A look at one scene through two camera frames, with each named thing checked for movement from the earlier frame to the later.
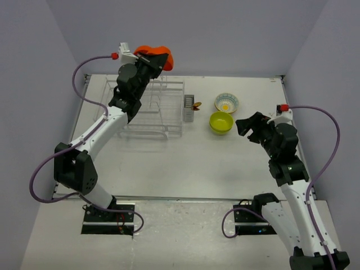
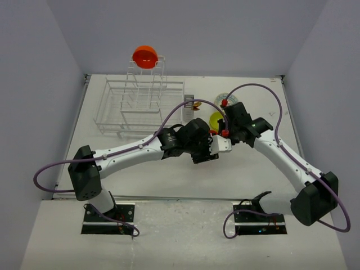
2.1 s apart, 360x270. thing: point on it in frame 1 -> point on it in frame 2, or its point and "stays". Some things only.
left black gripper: [155, 62] -> [206, 156]
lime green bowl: [221, 121] stays
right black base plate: [250, 223] stays
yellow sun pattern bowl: [226, 102] stays
